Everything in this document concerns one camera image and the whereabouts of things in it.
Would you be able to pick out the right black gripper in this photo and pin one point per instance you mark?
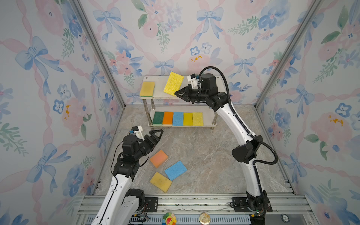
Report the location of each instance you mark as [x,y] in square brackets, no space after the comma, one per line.
[186,91]

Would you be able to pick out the green scrub sponge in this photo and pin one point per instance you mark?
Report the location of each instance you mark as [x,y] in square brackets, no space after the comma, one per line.
[158,118]

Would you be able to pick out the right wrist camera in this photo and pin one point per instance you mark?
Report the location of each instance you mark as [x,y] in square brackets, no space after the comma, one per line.
[193,81]

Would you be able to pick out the peach pink sponge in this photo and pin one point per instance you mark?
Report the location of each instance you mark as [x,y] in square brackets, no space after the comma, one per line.
[159,158]

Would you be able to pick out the yellow orange sponge bottom left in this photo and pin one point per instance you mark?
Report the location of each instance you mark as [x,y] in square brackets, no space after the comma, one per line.
[161,182]

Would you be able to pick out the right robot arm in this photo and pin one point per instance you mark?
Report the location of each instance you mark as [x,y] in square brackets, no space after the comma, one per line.
[246,152]

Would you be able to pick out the round white dial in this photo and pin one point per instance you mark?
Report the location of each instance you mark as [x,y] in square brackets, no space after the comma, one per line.
[285,218]

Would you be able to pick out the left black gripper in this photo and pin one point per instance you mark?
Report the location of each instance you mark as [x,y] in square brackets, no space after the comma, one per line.
[152,144]

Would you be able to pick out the round gold badge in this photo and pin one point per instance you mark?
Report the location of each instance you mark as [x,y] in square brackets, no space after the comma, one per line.
[204,218]

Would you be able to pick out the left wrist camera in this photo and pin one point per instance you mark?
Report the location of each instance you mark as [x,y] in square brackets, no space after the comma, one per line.
[137,131]

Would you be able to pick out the blue sponge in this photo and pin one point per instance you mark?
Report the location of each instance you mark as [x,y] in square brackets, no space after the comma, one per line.
[175,170]
[178,118]

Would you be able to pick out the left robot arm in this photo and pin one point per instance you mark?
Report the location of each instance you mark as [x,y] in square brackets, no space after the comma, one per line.
[122,201]

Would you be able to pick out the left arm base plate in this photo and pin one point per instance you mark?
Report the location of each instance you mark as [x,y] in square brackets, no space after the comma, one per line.
[148,204]

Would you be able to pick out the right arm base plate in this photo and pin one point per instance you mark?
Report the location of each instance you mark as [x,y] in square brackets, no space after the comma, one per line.
[244,204]

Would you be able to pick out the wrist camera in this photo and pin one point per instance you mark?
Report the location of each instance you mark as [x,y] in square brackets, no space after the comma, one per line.
[137,131]
[193,81]

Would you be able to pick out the colourful round toy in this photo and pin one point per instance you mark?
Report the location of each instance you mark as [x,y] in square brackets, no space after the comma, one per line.
[169,219]

